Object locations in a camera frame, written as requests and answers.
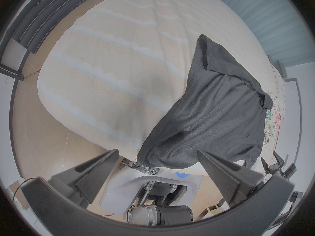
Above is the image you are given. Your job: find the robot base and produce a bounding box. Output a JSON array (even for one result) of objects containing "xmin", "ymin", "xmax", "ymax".
[{"xmin": 100, "ymin": 156, "xmax": 206, "ymax": 228}]

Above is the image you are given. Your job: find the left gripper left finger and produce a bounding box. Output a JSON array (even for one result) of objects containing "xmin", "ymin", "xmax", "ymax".
[{"xmin": 50, "ymin": 149, "xmax": 120, "ymax": 205}]

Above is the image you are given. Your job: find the white printed pyjama top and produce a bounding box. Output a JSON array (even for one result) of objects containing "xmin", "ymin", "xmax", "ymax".
[{"xmin": 263, "ymin": 91, "xmax": 281, "ymax": 144}]

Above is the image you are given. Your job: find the bed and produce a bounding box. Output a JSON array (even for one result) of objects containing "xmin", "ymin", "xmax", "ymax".
[{"xmin": 37, "ymin": 0, "xmax": 302, "ymax": 171}]

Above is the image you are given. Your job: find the black padded bench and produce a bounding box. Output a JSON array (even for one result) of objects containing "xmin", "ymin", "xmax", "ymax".
[{"xmin": 0, "ymin": 0, "xmax": 90, "ymax": 80}]

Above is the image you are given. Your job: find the white printed pillow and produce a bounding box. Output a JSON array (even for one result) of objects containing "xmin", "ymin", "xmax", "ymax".
[{"xmin": 271, "ymin": 64, "xmax": 286, "ymax": 121}]

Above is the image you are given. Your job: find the grey bedside table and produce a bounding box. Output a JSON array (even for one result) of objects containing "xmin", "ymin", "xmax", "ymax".
[{"xmin": 267, "ymin": 56, "xmax": 287, "ymax": 79}]

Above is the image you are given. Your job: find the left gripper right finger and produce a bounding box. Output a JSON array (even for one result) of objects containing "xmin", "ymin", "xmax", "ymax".
[{"xmin": 197, "ymin": 149, "xmax": 266, "ymax": 204}]

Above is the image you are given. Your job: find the black T-shirt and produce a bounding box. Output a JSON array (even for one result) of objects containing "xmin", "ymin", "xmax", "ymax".
[{"xmin": 136, "ymin": 34, "xmax": 274, "ymax": 169}]

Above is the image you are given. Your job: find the pink garment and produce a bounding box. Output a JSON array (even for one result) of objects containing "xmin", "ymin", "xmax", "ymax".
[{"xmin": 273, "ymin": 106, "xmax": 283, "ymax": 122}]

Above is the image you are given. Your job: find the blue-green curtain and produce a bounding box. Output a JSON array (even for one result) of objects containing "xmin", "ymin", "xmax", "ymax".
[{"xmin": 214, "ymin": 0, "xmax": 315, "ymax": 67}]

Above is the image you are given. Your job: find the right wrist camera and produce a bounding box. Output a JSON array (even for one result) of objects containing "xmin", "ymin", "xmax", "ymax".
[{"xmin": 285, "ymin": 162, "xmax": 296, "ymax": 179}]

